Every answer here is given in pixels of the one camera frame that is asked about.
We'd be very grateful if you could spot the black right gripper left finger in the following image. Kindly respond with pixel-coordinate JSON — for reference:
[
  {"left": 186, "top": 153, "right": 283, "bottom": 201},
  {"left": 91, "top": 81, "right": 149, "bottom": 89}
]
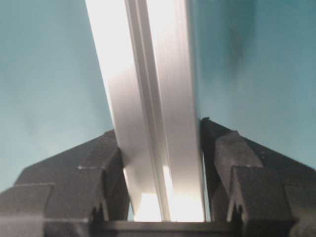
[{"left": 0, "top": 131, "right": 129, "bottom": 237}]

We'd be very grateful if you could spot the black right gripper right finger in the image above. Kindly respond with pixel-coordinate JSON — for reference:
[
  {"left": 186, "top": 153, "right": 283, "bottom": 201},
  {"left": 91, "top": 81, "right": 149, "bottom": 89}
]
[{"left": 200, "top": 118, "right": 316, "bottom": 237}]

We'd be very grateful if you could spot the silver aluminium rail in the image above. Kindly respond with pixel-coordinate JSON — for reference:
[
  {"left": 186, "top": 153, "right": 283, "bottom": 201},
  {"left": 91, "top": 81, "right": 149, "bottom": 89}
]
[{"left": 86, "top": 0, "right": 205, "bottom": 222}]

